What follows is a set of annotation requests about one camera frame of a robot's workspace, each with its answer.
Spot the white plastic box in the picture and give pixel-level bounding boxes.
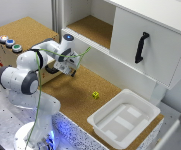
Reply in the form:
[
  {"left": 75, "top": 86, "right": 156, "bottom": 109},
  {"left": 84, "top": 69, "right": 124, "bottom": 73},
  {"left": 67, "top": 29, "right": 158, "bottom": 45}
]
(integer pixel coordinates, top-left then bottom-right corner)
[{"left": 86, "top": 88, "right": 162, "bottom": 150}]

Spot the red button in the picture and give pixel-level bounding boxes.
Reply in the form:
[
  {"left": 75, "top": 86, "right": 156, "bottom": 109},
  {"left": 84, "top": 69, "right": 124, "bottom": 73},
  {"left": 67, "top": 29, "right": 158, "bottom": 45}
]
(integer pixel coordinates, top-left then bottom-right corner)
[{"left": 0, "top": 35, "right": 9, "bottom": 44}]

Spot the black drawer handle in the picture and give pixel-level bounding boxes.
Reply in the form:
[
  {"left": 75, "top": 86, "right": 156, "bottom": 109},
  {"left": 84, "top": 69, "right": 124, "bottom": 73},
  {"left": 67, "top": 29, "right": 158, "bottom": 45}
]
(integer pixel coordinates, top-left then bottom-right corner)
[{"left": 44, "top": 64, "right": 59, "bottom": 75}]

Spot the white cabinet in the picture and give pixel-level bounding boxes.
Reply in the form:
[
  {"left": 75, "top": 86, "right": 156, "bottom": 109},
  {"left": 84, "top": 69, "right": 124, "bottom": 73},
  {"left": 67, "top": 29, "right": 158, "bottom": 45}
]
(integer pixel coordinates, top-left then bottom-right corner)
[{"left": 60, "top": 0, "right": 181, "bottom": 108}]

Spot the green button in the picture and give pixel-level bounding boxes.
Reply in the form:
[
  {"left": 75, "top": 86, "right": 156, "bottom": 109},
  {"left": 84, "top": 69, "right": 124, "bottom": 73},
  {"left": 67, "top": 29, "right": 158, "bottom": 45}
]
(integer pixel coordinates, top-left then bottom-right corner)
[{"left": 11, "top": 43, "right": 24, "bottom": 54}]

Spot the wooden drawer box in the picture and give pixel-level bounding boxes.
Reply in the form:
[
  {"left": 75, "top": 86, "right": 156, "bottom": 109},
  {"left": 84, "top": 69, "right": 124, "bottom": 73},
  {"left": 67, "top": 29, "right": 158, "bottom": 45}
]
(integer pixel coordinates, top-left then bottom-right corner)
[{"left": 0, "top": 16, "right": 63, "bottom": 86}]

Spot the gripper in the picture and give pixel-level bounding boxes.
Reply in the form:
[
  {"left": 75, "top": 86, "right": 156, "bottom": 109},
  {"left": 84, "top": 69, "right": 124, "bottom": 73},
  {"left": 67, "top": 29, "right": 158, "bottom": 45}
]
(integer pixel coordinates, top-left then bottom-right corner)
[{"left": 53, "top": 52, "right": 82, "bottom": 77}]

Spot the yellow block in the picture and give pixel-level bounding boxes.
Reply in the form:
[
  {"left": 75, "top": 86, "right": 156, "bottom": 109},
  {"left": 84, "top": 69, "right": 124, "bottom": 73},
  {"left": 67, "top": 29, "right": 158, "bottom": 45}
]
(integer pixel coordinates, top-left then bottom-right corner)
[{"left": 92, "top": 91, "right": 100, "bottom": 100}]

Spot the black door handle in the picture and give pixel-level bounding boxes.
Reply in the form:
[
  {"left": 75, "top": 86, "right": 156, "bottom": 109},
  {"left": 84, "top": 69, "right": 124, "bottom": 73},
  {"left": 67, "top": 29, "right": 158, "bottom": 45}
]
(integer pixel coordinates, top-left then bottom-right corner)
[{"left": 134, "top": 31, "right": 151, "bottom": 65}]

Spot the wooden drawer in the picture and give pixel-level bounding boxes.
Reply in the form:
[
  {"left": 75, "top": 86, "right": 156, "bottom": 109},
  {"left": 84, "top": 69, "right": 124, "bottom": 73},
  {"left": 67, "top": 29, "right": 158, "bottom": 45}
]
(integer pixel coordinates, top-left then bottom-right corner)
[{"left": 39, "top": 55, "right": 64, "bottom": 86}]

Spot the white sliding door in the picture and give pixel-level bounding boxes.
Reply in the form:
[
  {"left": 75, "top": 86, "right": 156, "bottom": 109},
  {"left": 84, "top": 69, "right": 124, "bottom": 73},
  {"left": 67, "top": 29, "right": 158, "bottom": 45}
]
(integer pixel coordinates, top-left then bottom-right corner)
[{"left": 108, "top": 6, "right": 181, "bottom": 91}]

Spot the green cable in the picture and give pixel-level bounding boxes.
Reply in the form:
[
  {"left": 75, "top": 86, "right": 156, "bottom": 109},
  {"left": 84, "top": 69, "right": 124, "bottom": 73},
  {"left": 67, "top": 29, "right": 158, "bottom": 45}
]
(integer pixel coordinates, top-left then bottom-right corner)
[{"left": 24, "top": 46, "right": 92, "bottom": 150}]

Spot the blue button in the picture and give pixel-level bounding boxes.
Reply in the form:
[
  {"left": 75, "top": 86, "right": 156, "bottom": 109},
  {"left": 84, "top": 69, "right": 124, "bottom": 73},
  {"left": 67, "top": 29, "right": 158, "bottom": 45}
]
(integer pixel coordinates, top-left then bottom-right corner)
[{"left": 5, "top": 38, "right": 16, "bottom": 48}]

